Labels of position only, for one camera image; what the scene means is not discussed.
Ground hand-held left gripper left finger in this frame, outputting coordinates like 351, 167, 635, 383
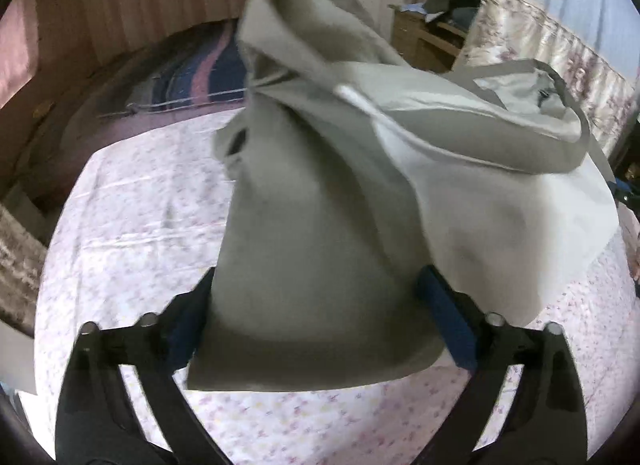
54, 267, 232, 465

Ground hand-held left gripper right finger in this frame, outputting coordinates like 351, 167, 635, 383
416, 264, 589, 465

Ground grey garment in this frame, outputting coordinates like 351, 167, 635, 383
187, 0, 621, 393

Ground floral white bed sheet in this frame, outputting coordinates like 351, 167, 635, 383
30, 110, 640, 465

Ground floral lace curtain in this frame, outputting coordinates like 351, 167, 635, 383
462, 0, 640, 158

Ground floral lace cloth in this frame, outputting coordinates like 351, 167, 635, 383
0, 202, 47, 323

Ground wooden bedside cabinet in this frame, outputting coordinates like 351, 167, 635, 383
389, 4, 482, 74

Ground blue pink striped blanket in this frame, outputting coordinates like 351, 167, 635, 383
99, 20, 251, 119

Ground pink curtain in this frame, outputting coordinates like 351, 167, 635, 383
0, 0, 40, 108

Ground brown bed frame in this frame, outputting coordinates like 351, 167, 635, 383
0, 17, 251, 213

